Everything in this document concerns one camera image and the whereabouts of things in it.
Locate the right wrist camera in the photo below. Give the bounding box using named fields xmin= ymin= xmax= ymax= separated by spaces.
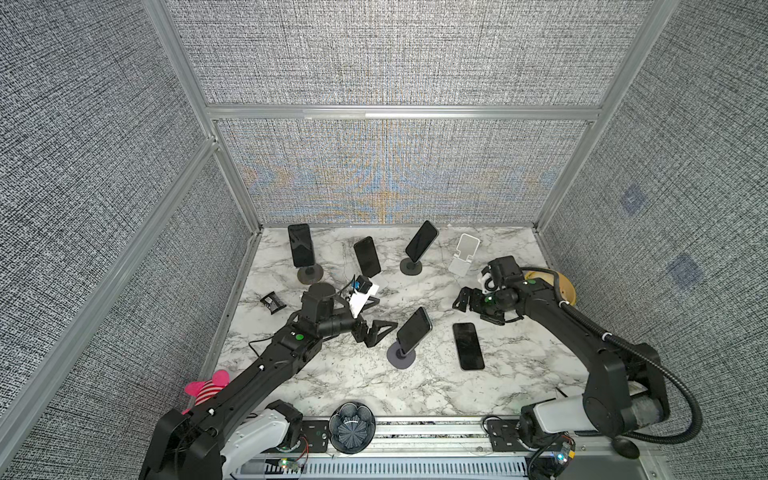
xmin=478 ymin=266 xmax=497 ymax=292

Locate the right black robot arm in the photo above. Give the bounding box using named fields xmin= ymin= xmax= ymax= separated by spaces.
xmin=453 ymin=256 xmax=704 ymax=448

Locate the black round stand back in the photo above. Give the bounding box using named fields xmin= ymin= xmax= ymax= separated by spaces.
xmin=399 ymin=258 xmax=423 ymax=276

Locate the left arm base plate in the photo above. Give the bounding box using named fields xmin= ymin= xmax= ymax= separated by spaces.
xmin=266 ymin=418 xmax=330 ymax=456

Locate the aluminium front rail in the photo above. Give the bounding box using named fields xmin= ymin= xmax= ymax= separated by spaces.
xmin=226 ymin=414 xmax=676 ymax=479

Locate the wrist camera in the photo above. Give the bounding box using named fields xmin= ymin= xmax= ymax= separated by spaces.
xmin=348 ymin=275 xmax=379 ymax=319
xmin=478 ymin=266 xmax=497 ymax=292

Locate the white folding phone stand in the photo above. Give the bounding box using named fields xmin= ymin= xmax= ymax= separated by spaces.
xmin=448 ymin=233 xmax=481 ymax=277

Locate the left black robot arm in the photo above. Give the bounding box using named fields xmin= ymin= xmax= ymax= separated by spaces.
xmin=139 ymin=282 xmax=397 ymax=479

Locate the black phone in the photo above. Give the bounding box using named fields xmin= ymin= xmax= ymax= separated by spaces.
xmin=405 ymin=221 xmax=439 ymax=262
xmin=287 ymin=224 xmax=315 ymax=268
xmin=353 ymin=236 xmax=382 ymax=278
xmin=397 ymin=307 xmax=433 ymax=355
xmin=452 ymin=323 xmax=485 ymax=371

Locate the purple round phone stand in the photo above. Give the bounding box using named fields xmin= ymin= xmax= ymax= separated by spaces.
xmin=386 ymin=342 xmax=416 ymax=370

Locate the brown round phone stand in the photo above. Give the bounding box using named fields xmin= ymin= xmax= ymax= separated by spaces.
xmin=297 ymin=265 xmax=324 ymax=285

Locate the pink white plush toy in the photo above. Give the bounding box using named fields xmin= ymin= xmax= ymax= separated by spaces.
xmin=184 ymin=370 xmax=230 ymax=406

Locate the black ladle spoon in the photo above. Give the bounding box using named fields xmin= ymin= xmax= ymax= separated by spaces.
xmin=611 ymin=437 xmax=640 ymax=460

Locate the small black clip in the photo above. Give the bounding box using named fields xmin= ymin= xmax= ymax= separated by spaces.
xmin=260 ymin=291 xmax=286 ymax=315

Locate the white stand centre-left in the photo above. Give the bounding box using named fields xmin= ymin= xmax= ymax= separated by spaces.
xmin=369 ymin=274 xmax=387 ymax=290

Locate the yellow bamboo steamer basket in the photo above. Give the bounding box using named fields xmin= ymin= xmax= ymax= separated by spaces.
xmin=525 ymin=270 xmax=578 ymax=304

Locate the dark glass flower bowl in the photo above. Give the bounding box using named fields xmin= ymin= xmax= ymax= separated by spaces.
xmin=329 ymin=401 xmax=377 ymax=455

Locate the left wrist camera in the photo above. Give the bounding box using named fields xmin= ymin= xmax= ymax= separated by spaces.
xmin=348 ymin=275 xmax=379 ymax=319

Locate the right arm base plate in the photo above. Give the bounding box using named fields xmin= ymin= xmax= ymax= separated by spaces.
xmin=482 ymin=416 xmax=526 ymax=453

